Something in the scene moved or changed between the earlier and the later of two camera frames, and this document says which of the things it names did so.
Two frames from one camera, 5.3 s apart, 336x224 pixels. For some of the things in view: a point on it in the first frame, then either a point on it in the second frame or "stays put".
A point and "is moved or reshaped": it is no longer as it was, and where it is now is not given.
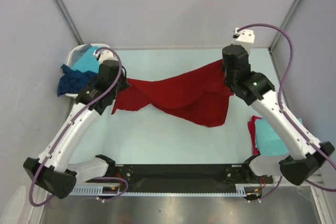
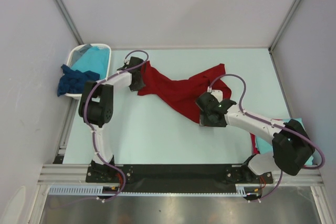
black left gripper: x=124 y=84 → x=139 y=86
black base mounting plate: x=187 y=178 stays put
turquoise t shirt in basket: x=87 y=62 stays put
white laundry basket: x=70 y=56 stays put
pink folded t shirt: x=251 y=127 stays put
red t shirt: x=202 y=95 is moved or reshaped
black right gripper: x=222 y=67 → x=204 y=120
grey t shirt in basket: x=79 y=52 stays put
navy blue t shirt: x=73 y=81 stays put
